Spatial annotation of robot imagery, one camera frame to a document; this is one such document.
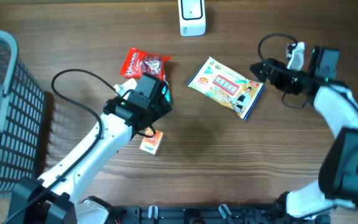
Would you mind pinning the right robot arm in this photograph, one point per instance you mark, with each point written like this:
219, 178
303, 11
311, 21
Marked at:
337, 183

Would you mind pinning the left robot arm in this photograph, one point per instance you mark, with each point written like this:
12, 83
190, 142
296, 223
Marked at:
55, 197

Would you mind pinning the grey plastic shopping basket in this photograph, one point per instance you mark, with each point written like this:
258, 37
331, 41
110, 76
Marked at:
22, 109

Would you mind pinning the black mounting rail base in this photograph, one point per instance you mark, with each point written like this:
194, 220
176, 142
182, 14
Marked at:
239, 214

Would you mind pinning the small teal tissue pack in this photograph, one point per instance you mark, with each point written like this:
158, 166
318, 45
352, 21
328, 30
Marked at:
167, 92

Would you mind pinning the red candy bag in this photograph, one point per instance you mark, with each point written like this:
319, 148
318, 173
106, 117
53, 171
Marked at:
138, 62

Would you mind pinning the white barcode scanner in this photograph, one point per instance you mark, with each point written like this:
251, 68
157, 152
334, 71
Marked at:
192, 17

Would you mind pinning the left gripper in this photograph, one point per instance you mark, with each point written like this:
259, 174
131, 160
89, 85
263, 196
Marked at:
161, 108

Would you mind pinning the cream wet wipes pack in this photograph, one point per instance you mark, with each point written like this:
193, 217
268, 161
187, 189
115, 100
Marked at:
227, 87

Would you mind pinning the small orange box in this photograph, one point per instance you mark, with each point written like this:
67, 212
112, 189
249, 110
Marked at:
151, 145

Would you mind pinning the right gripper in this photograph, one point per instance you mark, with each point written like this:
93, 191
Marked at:
276, 77

